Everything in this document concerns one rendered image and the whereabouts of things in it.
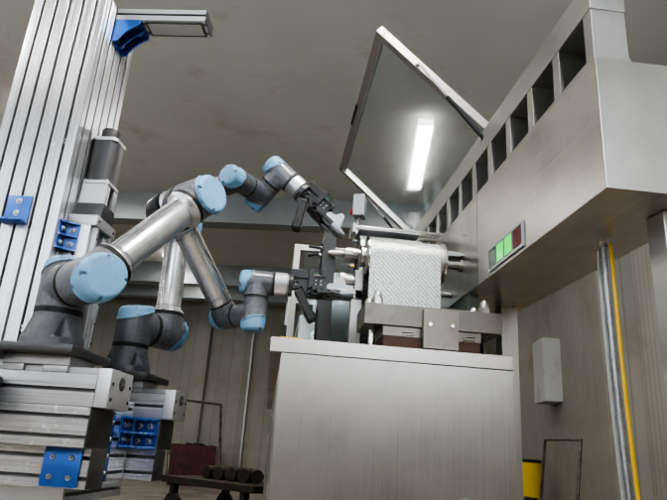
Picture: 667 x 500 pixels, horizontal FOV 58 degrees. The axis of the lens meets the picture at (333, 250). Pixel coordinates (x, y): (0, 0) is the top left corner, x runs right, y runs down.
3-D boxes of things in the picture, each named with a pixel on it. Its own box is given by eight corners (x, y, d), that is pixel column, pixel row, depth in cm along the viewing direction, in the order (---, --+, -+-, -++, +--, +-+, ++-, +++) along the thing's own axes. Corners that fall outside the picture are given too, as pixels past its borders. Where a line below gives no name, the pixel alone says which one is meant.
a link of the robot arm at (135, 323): (103, 341, 198) (111, 302, 202) (136, 348, 209) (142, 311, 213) (128, 340, 192) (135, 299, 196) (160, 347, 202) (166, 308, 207)
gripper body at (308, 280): (329, 270, 189) (290, 266, 188) (327, 296, 186) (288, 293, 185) (326, 276, 196) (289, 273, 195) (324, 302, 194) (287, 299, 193)
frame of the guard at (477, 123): (332, 176, 311) (341, 167, 313) (408, 250, 303) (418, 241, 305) (367, 33, 204) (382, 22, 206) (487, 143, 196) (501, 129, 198)
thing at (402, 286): (366, 320, 189) (369, 264, 195) (440, 326, 191) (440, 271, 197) (366, 319, 189) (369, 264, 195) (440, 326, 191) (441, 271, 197)
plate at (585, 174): (358, 373, 409) (360, 329, 418) (398, 376, 411) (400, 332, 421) (597, 186, 116) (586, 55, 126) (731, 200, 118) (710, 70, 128)
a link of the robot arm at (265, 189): (232, 192, 205) (253, 168, 203) (253, 204, 214) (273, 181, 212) (243, 205, 200) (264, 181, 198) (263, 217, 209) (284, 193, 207)
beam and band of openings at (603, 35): (364, 329, 418) (366, 298, 425) (376, 330, 418) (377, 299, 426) (595, 60, 127) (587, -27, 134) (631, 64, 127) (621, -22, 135)
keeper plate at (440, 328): (421, 348, 168) (422, 310, 171) (457, 351, 169) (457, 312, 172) (424, 347, 165) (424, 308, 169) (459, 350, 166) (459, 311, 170)
